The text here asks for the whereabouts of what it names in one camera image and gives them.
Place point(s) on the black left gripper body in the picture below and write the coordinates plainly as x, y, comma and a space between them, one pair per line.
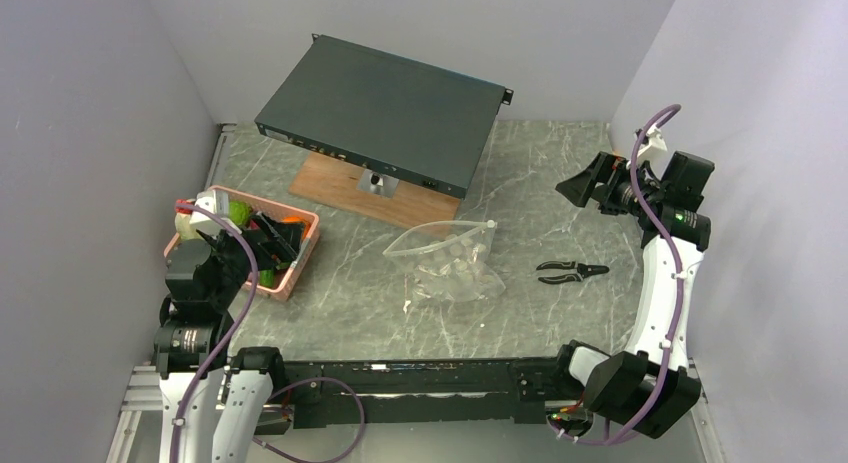
233, 259

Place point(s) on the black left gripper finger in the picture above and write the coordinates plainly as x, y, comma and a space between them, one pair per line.
286, 236
267, 254

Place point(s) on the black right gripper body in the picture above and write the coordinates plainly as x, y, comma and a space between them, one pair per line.
618, 195

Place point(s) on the white fake food pieces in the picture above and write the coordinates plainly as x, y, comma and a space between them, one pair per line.
183, 225

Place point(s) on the clear zip top bag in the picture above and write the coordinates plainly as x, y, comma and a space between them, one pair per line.
446, 261

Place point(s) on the green fake chili pepper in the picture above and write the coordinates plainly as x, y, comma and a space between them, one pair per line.
267, 278

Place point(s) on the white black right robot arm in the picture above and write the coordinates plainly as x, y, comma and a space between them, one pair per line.
646, 387

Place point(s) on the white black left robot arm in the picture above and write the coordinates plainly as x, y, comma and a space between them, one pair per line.
211, 402

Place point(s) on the pink plastic basket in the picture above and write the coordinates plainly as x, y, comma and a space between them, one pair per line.
286, 280

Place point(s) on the wooden board stand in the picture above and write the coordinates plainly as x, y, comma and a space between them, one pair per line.
347, 187

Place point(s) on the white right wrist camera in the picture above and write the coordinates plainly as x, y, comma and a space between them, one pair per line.
651, 144

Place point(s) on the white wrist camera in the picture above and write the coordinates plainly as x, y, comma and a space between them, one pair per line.
212, 200
651, 144

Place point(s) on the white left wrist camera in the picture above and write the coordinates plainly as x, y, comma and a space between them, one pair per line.
212, 200

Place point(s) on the black handled pliers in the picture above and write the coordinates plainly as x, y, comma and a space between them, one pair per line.
573, 271

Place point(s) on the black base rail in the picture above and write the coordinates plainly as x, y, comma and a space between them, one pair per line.
524, 390

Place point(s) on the aluminium frame rail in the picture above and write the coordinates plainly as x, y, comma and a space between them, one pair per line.
142, 396

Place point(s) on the dark rack network switch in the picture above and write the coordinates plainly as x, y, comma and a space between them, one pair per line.
392, 115

